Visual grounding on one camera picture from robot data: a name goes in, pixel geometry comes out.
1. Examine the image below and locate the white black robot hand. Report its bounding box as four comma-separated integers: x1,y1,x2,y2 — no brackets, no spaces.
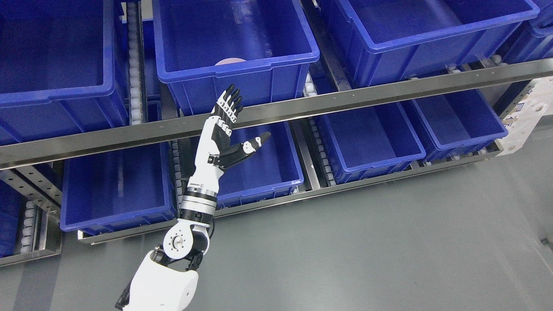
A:
185,84,271,199

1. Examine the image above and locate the pink bowl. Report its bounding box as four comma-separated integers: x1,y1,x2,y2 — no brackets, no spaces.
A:
215,57,246,66

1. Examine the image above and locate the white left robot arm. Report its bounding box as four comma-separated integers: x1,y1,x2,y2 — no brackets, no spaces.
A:
115,183,219,311

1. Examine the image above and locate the blue bin lower middle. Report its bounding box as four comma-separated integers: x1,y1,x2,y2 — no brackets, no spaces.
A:
217,122,304,209

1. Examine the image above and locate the blue bin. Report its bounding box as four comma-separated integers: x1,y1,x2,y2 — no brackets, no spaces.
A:
152,0,320,116
496,0,553,64
318,0,540,87
60,143,176,236
217,122,304,209
401,89,508,162
0,0,129,146
314,103,426,184

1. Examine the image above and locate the blue bin upper middle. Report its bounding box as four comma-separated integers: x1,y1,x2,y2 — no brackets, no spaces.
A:
152,0,320,116

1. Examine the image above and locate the blue bin lower left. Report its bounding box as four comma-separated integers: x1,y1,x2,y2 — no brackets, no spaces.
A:
60,143,176,236

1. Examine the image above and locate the blue bin upper left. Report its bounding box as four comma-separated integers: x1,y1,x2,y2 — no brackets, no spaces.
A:
0,0,129,146

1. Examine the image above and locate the blue bin upper right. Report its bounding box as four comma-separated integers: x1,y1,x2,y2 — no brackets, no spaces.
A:
318,0,540,87

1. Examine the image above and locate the blue bin lower far right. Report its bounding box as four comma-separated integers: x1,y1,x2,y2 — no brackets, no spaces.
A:
401,89,508,162

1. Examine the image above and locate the white printed sign board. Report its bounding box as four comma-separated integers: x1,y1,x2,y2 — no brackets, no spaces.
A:
494,76,553,156

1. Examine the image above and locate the steel shelf rail upper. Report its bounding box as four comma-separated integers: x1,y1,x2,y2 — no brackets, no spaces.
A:
0,59,553,170

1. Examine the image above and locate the steel shelf rail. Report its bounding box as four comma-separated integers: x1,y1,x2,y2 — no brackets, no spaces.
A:
1,140,503,267
0,59,553,170

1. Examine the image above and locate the steel shelf rail lower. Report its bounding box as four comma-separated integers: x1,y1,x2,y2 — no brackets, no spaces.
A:
1,140,503,267

